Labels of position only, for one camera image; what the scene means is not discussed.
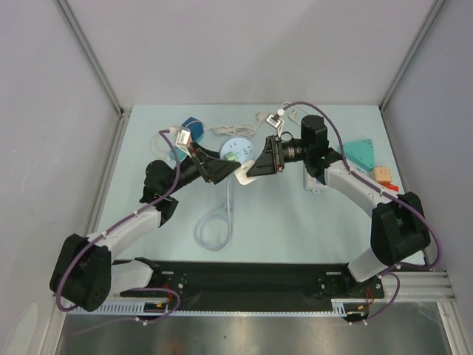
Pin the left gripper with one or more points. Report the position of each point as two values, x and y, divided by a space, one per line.
213 169

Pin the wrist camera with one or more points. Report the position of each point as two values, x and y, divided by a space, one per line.
276 119
183 140

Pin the white slotted cable duct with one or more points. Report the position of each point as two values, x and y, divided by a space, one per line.
150 309

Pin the round light blue socket hub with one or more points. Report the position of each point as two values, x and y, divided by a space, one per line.
238 145

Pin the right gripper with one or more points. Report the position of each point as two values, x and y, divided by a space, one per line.
277 154

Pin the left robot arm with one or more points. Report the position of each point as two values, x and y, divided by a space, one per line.
85 273

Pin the white square charger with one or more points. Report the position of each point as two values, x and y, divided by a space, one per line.
241 173

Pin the dark blue cube adapter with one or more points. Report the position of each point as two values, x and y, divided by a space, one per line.
196 128

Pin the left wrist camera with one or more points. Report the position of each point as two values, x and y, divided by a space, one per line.
183 140

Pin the red cube plug adapter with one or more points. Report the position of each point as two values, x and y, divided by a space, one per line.
392 187

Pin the beige cube plug adapter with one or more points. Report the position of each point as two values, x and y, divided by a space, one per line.
381 175

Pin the teal triangular power strip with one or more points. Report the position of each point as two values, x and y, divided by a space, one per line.
361 153

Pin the white multicolour power strip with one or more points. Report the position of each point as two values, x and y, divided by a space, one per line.
313 185

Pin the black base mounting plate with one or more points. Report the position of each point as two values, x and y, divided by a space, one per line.
258 287

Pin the green small plug adapter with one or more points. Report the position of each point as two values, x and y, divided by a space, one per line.
232 156

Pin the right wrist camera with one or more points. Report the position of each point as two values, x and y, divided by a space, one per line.
276 119

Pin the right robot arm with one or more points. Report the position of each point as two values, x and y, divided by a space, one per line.
398 229

